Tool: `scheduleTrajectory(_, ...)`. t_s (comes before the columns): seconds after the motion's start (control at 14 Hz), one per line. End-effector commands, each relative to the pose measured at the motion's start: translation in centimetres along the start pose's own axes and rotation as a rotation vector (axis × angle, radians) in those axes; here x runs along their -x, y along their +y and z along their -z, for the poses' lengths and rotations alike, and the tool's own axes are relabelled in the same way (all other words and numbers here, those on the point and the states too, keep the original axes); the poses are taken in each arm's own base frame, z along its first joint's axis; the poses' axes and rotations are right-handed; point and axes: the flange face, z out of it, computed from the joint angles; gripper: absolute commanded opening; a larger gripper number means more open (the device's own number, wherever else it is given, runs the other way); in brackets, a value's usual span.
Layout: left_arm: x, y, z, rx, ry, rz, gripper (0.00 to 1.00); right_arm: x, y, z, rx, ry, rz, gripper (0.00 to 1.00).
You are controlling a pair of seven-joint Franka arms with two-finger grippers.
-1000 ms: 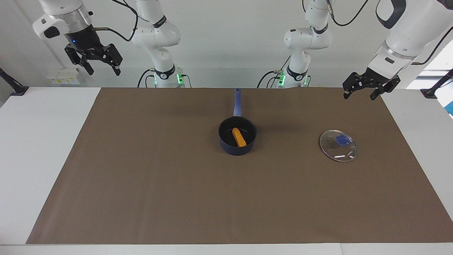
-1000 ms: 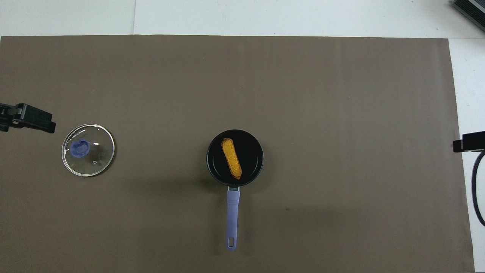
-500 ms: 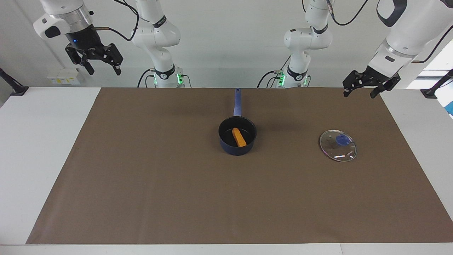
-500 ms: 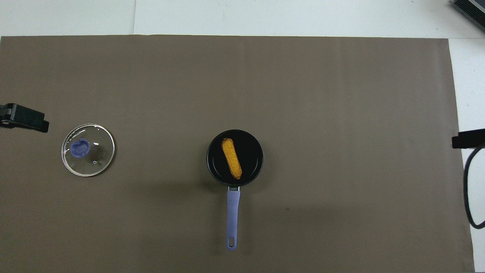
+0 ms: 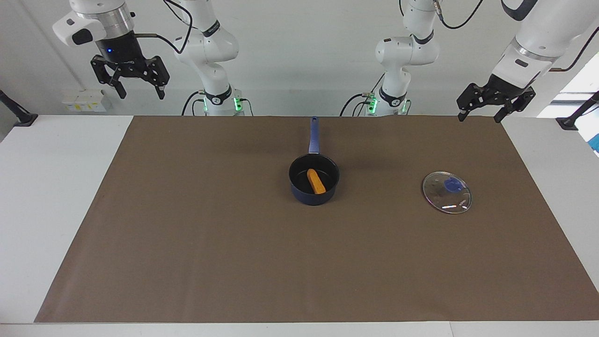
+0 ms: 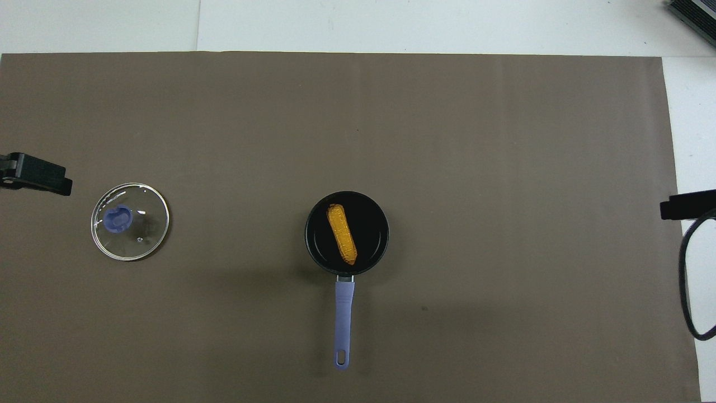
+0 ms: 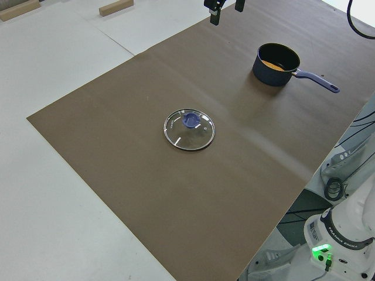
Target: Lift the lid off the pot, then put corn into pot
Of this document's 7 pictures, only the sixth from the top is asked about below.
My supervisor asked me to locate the dark grey ribbed device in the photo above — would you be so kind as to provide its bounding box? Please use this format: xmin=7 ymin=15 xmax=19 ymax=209
xmin=665 ymin=0 xmax=716 ymax=32

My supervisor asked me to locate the yellow corn cob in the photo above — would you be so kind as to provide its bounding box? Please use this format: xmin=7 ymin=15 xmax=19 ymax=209
xmin=327 ymin=204 xmax=359 ymax=266

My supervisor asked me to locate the black pot purple handle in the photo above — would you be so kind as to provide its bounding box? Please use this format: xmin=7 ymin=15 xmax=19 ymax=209
xmin=305 ymin=191 xmax=390 ymax=371

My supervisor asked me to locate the brown table mat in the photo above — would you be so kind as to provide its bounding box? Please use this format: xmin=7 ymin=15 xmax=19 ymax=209
xmin=0 ymin=51 xmax=703 ymax=403

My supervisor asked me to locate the glass lid purple knob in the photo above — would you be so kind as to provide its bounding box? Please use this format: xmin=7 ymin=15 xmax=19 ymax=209
xmin=91 ymin=182 xmax=171 ymax=262

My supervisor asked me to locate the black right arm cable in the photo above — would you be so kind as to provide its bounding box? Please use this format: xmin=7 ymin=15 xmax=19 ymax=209
xmin=678 ymin=208 xmax=716 ymax=341

